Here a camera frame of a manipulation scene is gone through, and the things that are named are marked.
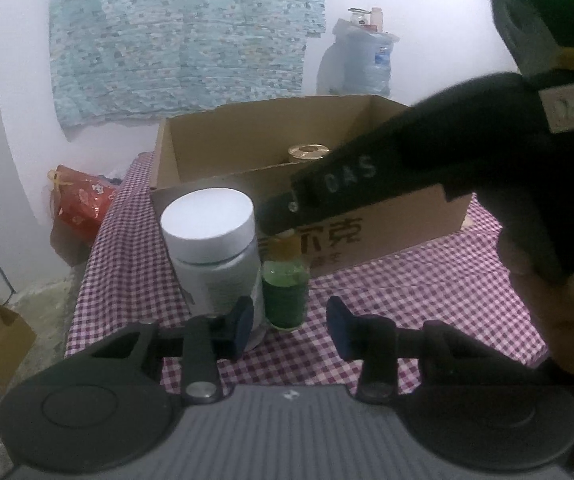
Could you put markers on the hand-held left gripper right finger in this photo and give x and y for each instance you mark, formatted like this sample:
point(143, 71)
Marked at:
point(339, 325)

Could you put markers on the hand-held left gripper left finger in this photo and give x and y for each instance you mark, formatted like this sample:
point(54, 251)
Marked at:
point(241, 327)

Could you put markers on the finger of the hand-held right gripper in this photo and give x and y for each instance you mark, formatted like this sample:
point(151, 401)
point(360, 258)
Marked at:
point(279, 217)

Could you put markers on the green glass dropper bottle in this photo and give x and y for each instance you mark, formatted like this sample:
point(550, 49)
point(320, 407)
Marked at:
point(284, 290)

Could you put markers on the black jar with gold lid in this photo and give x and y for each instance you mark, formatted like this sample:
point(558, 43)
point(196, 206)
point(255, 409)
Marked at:
point(307, 152)

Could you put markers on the white plastic pill bottle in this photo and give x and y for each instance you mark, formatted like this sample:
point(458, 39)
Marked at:
point(207, 230)

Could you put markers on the large cardboard box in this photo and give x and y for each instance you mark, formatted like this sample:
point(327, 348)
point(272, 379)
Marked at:
point(227, 145)

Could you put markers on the person's right hand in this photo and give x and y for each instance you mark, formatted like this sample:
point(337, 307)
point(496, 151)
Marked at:
point(567, 320)

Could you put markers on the large blue water jug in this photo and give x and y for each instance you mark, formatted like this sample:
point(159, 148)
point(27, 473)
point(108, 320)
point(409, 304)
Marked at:
point(367, 65)

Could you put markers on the purple checkered tablecloth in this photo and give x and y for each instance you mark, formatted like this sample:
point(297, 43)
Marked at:
point(132, 270)

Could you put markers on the small pink bottle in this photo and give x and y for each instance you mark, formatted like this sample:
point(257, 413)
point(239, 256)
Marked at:
point(377, 20)

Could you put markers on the red patterned gift bag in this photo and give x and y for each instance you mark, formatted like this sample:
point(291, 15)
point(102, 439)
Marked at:
point(82, 200)

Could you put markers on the teal patterned wall cloth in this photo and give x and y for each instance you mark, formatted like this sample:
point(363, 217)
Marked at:
point(177, 35)

